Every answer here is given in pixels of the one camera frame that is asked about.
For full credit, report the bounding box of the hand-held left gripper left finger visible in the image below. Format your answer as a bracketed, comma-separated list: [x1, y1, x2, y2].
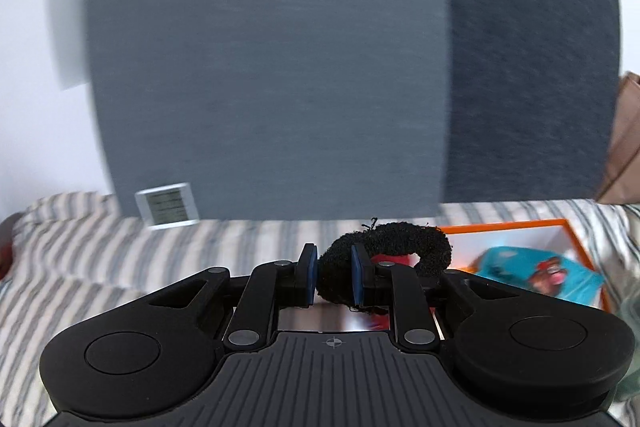
[146, 243, 322, 354]

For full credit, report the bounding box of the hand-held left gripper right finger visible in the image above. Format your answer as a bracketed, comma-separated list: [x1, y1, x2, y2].
[350, 243, 507, 354]

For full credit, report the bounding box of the black fuzzy scrunchie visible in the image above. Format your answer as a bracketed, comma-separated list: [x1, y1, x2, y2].
[314, 216, 454, 309]

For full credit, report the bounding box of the teal printed packet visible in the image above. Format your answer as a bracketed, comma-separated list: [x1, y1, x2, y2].
[471, 246, 607, 309]

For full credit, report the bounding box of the orange cardboard box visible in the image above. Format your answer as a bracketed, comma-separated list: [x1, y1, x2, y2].
[439, 218, 612, 310]

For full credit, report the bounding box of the small digital thermometer display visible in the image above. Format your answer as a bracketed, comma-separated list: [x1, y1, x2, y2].
[134, 182, 200, 233]

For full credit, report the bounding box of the striped blanket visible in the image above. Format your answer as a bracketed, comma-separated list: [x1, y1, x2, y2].
[0, 192, 640, 427]

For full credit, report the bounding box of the clear plastic container yellow latch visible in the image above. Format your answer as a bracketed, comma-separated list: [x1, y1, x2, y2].
[604, 257, 640, 400]

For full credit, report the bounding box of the brown paper bag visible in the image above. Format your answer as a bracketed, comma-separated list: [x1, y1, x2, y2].
[596, 71, 640, 206]

